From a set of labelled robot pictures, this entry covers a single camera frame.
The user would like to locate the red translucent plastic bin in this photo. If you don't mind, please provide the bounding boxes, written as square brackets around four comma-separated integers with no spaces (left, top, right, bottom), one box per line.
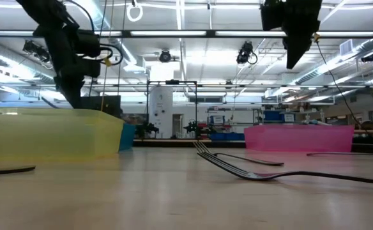
[243,124,355,153]

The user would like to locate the small blue-screen monitor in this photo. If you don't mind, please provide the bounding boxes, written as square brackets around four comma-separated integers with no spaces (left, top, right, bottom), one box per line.
[209,114,226,126]

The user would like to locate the large silver ceiling duct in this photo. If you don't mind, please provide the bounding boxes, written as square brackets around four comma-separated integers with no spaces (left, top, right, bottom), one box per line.
[0,38,90,97]

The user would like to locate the blue plastic bin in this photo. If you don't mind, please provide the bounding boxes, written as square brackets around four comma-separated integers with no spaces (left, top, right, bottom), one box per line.
[119,123,137,152]

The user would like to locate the yellow translucent plastic bin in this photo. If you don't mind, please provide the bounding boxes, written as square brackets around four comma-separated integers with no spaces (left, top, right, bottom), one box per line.
[0,107,125,161]

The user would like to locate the white cable ring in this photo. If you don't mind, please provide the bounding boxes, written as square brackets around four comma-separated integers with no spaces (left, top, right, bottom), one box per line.
[126,1,144,23]

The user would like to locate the blue storage box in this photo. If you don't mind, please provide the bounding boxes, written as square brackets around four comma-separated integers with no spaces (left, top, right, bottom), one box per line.
[263,109,285,123]

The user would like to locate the blue storage crate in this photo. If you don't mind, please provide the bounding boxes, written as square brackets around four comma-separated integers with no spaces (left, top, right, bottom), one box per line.
[209,132,246,142]

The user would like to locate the ceiling-mounted black camera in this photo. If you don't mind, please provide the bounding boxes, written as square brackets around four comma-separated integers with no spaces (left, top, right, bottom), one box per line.
[158,49,172,63]
[21,39,55,64]
[236,40,259,65]

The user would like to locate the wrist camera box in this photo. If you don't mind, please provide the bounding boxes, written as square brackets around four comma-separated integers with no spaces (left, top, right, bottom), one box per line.
[73,29,102,59]
[259,1,285,32]

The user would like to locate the thin hanging cable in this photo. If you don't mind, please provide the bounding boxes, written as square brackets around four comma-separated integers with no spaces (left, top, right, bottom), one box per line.
[116,0,126,96]
[100,0,114,112]

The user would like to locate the slender cutlery piece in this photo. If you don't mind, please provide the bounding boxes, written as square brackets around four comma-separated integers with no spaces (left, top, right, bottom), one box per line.
[0,165,36,176]

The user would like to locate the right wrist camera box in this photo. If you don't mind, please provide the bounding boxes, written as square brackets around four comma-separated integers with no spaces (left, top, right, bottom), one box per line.
[259,1,285,32]

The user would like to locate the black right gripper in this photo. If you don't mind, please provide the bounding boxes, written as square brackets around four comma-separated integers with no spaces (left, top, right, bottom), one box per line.
[282,0,323,70]

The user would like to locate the black fork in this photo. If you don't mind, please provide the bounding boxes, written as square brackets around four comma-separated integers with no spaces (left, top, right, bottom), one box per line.
[192,141,285,167]
[197,151,373,187]

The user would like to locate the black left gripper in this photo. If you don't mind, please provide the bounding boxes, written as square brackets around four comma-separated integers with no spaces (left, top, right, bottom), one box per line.
[33,24,103,110]

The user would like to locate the metal-framed workbench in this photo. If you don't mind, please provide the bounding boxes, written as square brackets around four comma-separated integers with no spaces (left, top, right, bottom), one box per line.
[353,128,373,144]

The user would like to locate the distant black gantry frame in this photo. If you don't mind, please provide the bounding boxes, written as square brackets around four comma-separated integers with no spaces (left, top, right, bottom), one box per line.
[146,79,199,141]

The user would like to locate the distant long table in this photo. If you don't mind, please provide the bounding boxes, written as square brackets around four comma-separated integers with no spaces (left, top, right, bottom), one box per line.
[137,137,213,143]

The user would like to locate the white pillar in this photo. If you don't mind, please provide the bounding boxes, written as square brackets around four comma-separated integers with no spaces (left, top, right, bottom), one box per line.
[148,85,174,139]

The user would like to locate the hanging cable with yellow connector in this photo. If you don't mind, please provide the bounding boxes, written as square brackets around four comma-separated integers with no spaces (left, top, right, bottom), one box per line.
[312,31,366,128]

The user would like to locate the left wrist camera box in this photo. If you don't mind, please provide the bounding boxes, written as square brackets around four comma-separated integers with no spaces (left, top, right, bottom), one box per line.
[73,29,102,59]

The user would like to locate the grey rolled bundle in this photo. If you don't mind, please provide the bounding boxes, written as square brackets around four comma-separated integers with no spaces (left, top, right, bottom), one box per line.
[301,118,328,127]

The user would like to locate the black rectangular panel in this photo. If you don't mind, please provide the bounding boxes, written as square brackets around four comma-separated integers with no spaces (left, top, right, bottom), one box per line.
[79,95,122,119]

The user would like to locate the white duct vent grille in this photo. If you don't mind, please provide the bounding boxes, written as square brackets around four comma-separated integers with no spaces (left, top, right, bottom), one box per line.
[339,38,364,58]

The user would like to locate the black cable with yellow tag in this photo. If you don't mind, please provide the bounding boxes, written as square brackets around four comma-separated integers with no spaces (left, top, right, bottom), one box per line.
[98,42,124,67]

